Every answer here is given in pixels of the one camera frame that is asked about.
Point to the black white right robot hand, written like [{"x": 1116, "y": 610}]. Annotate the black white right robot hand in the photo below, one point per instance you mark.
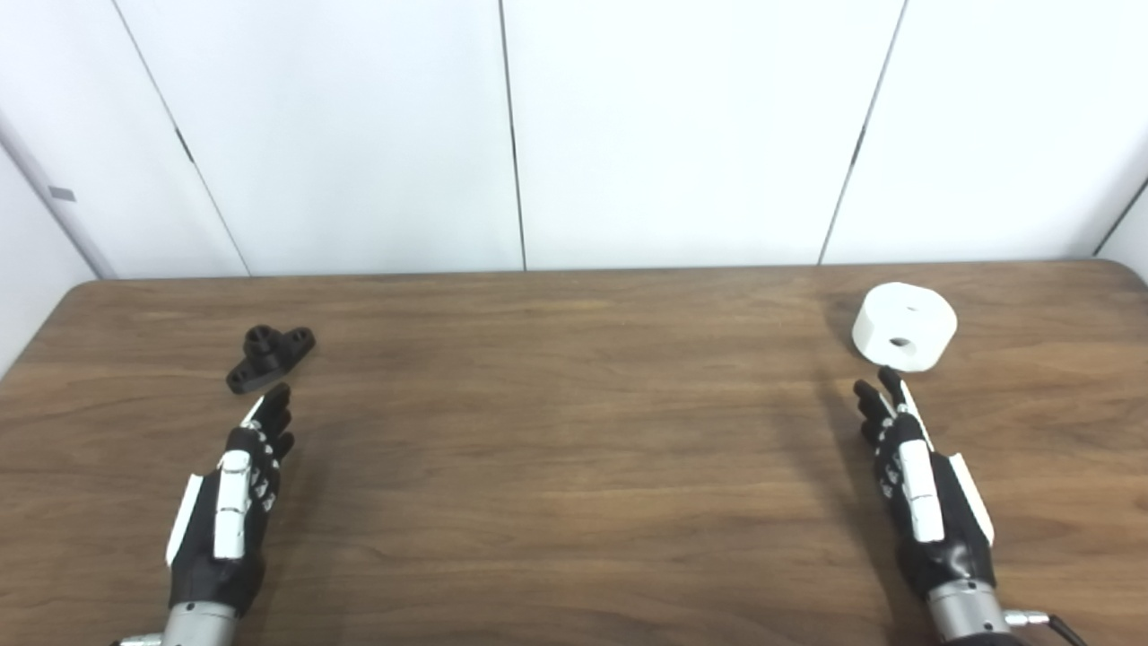
[{"x": 924, "y": 502}]

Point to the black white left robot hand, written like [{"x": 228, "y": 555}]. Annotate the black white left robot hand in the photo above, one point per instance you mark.
[{"x": 231, "y": 502}]

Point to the black plastic holder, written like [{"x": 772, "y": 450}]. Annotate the black plastic holder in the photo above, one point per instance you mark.
[{"x": 269, "y": 357}]

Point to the round white plastic piece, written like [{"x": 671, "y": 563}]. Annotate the round white plastic piece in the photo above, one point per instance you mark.
[{"x": 904, "y": 325}]

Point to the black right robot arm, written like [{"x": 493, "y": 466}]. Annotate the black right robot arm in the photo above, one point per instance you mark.
[{"x": 967, "y": 615}]

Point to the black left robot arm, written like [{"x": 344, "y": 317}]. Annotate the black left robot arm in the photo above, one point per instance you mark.
[{"x": 199, "y": 625}]

